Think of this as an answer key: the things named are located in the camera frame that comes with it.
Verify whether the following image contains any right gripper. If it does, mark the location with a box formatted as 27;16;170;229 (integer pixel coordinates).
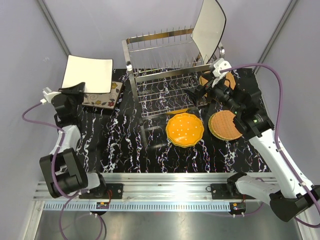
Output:
185;72;244;116

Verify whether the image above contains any orange rounded-square wicker plate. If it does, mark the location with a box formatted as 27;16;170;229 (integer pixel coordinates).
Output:
199;71;236;98

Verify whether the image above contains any white black-rimmed square plate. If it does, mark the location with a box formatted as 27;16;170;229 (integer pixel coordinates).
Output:
61;55;113;94

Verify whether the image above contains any cream floral square plate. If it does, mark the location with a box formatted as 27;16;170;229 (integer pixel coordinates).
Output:
82;81;124;110

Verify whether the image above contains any round brown wicker plate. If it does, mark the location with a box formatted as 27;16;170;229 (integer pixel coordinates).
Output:
211;111;243;140

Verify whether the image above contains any orange ceramic plate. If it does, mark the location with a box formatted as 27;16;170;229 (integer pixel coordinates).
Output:
165;112;205;141

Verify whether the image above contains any black rimmed square plate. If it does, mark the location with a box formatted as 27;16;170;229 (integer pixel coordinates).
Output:
191;0;227;64

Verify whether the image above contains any green ceramic plate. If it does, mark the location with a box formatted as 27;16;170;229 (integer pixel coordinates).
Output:
169;138;200;148

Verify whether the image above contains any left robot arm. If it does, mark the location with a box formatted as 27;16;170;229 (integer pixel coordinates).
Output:
39;82;108;199

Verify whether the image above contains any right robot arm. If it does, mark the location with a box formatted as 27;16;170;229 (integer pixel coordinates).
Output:
185;81;320;222

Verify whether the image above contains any stainless steel dish rack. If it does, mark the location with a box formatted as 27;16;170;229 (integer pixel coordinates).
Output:
121;27;225;124

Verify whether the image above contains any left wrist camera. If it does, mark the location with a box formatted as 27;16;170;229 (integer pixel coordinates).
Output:
40;87;61;105

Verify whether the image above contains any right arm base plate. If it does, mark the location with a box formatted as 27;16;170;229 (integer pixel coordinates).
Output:
209;183;233;200

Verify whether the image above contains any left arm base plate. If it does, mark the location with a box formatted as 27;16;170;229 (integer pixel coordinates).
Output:
79;183;124;200

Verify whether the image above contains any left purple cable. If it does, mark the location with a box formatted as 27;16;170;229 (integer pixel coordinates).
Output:
21;101;105;240

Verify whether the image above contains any purple cable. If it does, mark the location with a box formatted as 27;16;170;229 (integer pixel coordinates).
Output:
21;101;105;240
219;63;320;229

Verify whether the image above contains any aluminium mounting rail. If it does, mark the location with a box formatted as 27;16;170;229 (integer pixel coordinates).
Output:
33;171;305;201

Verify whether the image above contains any slotted cable duct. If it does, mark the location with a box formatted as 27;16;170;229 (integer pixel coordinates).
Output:
43;201;232;212

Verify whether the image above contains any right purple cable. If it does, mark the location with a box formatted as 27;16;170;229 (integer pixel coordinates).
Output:
219;63;320;229

